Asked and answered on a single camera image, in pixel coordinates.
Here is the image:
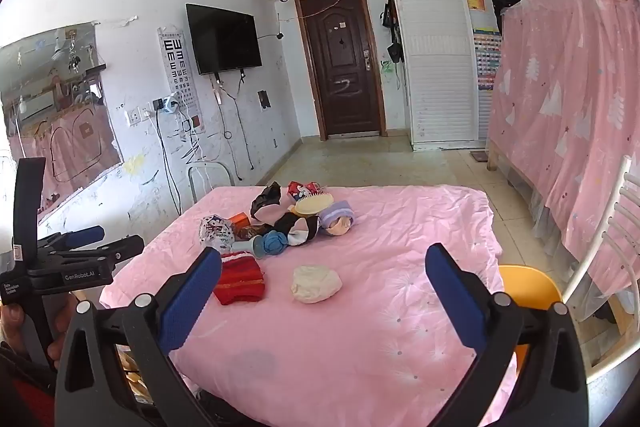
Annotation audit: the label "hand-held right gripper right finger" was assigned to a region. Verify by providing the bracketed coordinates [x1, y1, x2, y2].
[425, 243, 590, 427]

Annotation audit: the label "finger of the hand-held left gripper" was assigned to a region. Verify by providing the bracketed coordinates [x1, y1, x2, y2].
[37, 226, 105, 254]
[47, 234, 146, 265]

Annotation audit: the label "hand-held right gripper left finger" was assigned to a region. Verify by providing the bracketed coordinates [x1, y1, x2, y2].
[54, 247, 223, 427]

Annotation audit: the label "brown snack packet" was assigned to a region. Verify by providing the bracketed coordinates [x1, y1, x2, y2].
[235, 224, 266, 242]

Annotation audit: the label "blue knitted sock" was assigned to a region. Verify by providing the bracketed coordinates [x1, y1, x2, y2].
[263, 230, 291, 256]

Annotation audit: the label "red printed snack packet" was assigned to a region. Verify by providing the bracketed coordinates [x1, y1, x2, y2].
[286, 181, 326, 202]

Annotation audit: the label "person's left forearm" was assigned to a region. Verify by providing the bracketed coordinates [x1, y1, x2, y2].
[0, 342, 57, 427]

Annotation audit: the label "person's left hand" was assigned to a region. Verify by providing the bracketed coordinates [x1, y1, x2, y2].
[0, 294, 78, 370]

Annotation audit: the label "red knitted cloth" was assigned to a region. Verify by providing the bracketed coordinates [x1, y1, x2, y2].
[214, 252, 267, 306]

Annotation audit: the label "white printed snack packet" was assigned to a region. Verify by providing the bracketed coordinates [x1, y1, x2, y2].
[199, 213, 236, 253]

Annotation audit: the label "grey plastic holder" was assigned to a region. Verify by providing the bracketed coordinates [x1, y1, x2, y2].
[231, 234, 266, 260]

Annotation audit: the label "yellow chair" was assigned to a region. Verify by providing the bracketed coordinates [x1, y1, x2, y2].
[497, 264, 563, 373]

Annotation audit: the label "pink bed sheet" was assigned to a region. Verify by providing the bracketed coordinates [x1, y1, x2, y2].
[100, 184, 518, 427]

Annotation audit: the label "black plastic bag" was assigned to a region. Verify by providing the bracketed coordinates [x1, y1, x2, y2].
[250, 182, 282, 221]

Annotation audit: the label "black and white cloth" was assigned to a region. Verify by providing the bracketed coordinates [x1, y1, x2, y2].
[272, 212, 321, 248]

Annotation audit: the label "white plug adapter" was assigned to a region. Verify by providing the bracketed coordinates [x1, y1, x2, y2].
[152, 94, 181, 115]

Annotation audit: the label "round beige brush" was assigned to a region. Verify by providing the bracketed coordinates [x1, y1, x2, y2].
[294, 194, 335, 217]

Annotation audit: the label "white metal chair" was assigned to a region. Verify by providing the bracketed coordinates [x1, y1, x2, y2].
[562, 154, 640, 383]

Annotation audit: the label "eye chart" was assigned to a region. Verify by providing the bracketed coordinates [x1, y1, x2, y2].
[158, 25, 203, 130]

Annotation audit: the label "pink tree print curtain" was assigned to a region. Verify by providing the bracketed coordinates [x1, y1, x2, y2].
[487, 0, 640, 303]

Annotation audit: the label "white slatted wardrobe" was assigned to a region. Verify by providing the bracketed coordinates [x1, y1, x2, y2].
[389, 0, 506, 152]

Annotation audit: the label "colourful chart poster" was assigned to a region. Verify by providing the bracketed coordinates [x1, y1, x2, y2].
[472, 29, 502, 92]

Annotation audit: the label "dark brown door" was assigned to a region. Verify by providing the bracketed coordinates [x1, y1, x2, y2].
[295, 0, 386, 140]

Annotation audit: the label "hanging black bags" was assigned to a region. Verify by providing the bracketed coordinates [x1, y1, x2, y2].
[382, 0, 406, 64]

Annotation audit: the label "hanging black clothing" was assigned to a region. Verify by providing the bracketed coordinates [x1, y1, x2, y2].
[491, 0, 526, 32]

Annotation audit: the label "white chair frame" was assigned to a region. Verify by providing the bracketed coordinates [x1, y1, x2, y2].
[189, 161, 236, 208]

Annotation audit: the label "wall mirror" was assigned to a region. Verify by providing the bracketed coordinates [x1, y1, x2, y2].
[0, 23, 124, 220]

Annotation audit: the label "black wall television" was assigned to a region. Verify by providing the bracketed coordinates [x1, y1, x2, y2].
[186, 3, 263, 76]

